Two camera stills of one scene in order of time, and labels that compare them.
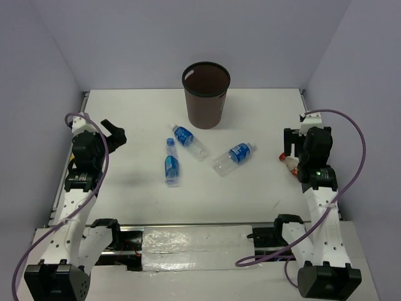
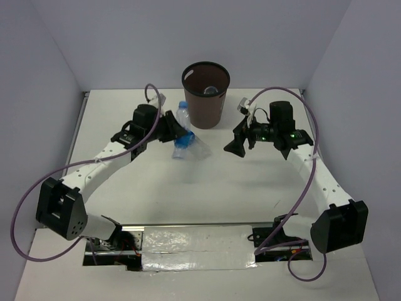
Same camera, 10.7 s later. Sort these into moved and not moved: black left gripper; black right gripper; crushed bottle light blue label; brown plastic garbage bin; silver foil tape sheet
Moved: crushed bottle light blue label; black right gripper; black left gripper
Not moved: brown plastic garbage bin; silver foil tape sheet
